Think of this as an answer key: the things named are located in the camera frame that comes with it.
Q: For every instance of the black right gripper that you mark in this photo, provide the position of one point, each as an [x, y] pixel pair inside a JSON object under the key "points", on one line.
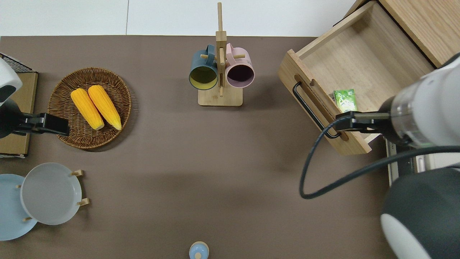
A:
{"points": [[370, 124]]}

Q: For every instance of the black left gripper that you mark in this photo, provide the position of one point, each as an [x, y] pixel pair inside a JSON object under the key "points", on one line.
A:
{"points": [[9, 120]]}

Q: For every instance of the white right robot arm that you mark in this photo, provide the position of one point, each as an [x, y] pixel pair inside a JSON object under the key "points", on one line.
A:
{"points": [[431, 104]]}

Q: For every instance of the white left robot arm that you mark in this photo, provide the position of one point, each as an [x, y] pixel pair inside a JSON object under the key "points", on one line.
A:
{"points": [[9, 75]]}

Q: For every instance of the green packet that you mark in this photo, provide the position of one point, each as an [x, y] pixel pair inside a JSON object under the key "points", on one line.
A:
{"points": [[345, 100]]}

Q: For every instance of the brown wicker basket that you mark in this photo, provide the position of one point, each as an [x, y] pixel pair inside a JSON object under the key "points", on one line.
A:
{"points": [[64, 93]]}

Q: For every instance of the yellow corn cob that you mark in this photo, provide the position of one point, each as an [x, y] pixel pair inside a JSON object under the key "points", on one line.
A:
{"points": [[87, 109], [105, 107]]}

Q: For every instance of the grey plate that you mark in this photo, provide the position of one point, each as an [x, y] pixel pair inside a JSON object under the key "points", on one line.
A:
{"points": [[50, 194]]}

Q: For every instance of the white toaster oven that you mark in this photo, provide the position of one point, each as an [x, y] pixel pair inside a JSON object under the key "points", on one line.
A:
{"points": [[392, 169]]}

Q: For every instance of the wooden plate rack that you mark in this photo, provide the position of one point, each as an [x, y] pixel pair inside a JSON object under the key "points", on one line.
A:
{"points": [[83, 202]]}

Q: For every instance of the light blue plate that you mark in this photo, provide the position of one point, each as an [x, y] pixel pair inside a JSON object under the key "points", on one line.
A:
{"points": [[10, 216]]}

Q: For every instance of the pink mug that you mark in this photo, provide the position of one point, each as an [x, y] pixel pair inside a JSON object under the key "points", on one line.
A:
{"points": [[242, 59]]}

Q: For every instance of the wooden mug rack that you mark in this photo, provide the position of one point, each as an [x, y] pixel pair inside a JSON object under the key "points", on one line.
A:
{"points": [[220, 99]]}

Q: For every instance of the dark blue mug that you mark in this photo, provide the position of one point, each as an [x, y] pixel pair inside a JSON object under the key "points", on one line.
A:
{"points": [[201, 63]]}

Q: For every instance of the small blue bell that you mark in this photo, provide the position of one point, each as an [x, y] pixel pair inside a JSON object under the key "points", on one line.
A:
{"points": [[198, 250]]}

